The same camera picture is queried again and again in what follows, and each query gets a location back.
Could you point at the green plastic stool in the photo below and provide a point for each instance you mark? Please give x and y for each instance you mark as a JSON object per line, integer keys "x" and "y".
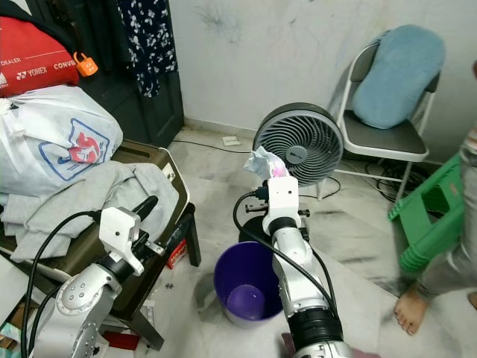
{"x": 425, "y": 231}

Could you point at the white pink paper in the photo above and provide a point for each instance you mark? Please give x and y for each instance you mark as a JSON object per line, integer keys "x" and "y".
{"x": 264, "y": 162}

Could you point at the grey metal folding chair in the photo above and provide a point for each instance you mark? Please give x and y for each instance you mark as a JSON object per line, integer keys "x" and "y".
{"x": 380, "y": 138}

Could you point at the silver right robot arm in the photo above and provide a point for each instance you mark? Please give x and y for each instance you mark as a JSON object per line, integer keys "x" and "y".
{"x": 302, "y": 276}

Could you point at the white printed plastic bag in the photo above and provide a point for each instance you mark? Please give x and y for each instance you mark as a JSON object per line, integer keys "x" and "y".
{"x": 37, "y": 142}

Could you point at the small white floor plate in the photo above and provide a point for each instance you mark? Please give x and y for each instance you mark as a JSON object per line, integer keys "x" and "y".
{"x": 230, "y": 140}

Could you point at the small red box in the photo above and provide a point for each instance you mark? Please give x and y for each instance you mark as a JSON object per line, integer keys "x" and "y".
{"x": 177, "y": 257}

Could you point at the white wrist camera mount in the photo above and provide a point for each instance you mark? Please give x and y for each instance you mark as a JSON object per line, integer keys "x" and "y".
{"x": 282, "y": 195}
{"x": 117, "y": 231}

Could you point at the purple waste bin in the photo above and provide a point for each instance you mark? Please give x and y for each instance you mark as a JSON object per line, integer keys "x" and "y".
{"x": 235, "y": 272}

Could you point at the person in grey trousers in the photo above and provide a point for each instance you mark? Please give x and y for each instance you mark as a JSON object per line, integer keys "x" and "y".
{"x": 451, "y": 265}

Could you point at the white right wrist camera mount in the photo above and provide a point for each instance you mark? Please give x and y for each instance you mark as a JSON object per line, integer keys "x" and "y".
{"x": 282, "y": 195}

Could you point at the black round lid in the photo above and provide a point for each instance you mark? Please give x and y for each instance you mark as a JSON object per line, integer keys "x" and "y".
{"x": 252, "y": 233}

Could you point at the blue cushion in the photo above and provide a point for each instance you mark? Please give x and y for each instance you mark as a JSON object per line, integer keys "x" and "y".
{"x": 399, "y": 74}

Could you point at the brown suitcase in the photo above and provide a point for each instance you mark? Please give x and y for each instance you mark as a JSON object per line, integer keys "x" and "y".
{"x": 156, "y": 156}

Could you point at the grey cloth garment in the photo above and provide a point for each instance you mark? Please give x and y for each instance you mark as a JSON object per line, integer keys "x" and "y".
{"x": 97, "y": 194}

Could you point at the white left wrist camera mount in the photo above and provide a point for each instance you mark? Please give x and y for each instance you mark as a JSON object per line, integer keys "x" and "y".
{"x": 117, "y": 231}

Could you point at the dark door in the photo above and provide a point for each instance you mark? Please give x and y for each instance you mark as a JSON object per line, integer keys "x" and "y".
{"x": 164, "y": 112}

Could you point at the grey round fan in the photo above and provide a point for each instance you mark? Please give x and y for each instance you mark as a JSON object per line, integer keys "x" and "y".
{"x": 298, "y": 142}

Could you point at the dark floral hanging garment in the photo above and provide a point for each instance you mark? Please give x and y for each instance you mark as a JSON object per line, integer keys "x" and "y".
{"x": 145, "y": 45}

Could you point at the red Yonex bag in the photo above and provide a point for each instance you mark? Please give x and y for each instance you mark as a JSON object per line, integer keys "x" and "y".
{"x": 33, "y": 60}

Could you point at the orange padlock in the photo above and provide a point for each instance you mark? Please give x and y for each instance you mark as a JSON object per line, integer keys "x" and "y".
{"x": 86, "y": 66}

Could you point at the white storage box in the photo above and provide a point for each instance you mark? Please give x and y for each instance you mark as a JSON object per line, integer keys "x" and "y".
{"x": 9, "y": 287}

